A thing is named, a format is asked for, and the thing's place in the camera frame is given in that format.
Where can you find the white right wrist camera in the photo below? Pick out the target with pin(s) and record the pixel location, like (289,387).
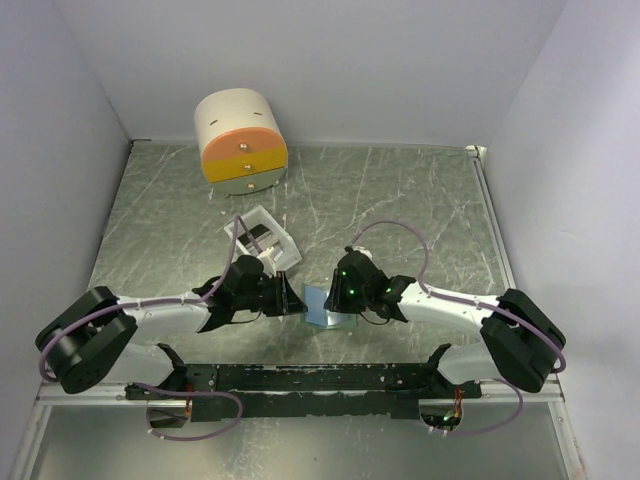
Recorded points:
(360,250)

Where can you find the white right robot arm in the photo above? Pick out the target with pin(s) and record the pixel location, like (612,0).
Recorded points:
(516,341)

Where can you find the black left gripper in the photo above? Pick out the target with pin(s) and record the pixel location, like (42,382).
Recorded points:
(286,300)

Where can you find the white card tray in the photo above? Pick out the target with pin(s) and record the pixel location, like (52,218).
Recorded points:
(259,215)

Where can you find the round mini drawer cabinet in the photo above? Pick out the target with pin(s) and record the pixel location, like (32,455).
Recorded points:
(241,148)

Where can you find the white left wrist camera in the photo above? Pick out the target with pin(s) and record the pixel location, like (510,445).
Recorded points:
(271,259)

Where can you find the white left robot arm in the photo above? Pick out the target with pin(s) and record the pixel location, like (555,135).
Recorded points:
(107,338)

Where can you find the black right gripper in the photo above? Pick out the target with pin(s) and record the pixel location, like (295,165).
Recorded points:
(335,300)

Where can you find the black credit card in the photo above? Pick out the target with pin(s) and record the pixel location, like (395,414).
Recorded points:
(259,239)

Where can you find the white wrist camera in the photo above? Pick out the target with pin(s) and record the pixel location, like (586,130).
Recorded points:
(360,250)
(271,259)

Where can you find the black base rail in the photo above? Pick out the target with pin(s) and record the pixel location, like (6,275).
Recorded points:
(288,391)

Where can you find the green card holder book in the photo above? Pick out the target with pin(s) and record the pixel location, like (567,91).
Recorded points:
(317,315)

